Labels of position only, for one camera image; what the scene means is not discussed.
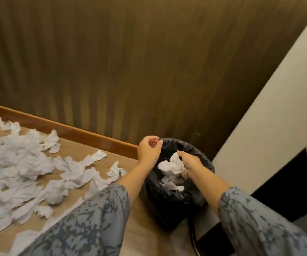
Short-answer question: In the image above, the white tissue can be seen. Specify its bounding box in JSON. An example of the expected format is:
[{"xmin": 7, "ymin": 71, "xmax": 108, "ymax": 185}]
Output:
[
  {"xmin": 169, "ymin": 152, "xmax": 187, "ymax": 175},
  {"xmin": 161, "ymin": 177, "xmax": 185, "ymax": 192},
  {"xmin": 157, "ymin": 160, "xmax": 174, "ymax": 174}
]

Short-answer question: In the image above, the person's left hand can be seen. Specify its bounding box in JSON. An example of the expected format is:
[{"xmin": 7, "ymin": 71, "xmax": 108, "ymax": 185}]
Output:
[{"xmin": 137, "ymin": 135, "xmax": 163, "ymax": 168}]

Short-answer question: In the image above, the person's right hand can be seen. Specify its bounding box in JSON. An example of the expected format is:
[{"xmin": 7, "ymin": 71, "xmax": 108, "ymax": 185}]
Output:
[{"xmin": 177, "ymin": 150, "xmax": 205, "ymax": 182}]

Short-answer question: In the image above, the person's left forearm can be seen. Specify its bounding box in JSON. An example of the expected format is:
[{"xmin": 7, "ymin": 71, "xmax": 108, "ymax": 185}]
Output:
[{"xmin": 19, "ymin": 160, "xmax": 154, "ymax": 256}]

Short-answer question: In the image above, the pile of white torn tissues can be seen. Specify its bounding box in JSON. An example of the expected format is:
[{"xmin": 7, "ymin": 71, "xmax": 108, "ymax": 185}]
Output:
[{"xmin": 0, "ymin": 117, "xmax": 127, "ymax": 256}]

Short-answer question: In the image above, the black bin with bag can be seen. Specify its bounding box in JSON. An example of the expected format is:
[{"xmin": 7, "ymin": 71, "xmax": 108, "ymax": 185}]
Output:
[{"xmin": 142, "ymin": 138, "xmax": 216, "ymax": 225}]

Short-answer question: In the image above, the person's right forearm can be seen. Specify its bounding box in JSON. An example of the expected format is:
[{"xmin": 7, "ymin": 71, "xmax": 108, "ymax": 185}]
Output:
[{"xmin": 187, "ymin": 168, "xmax": 307, "ymax": 256}]

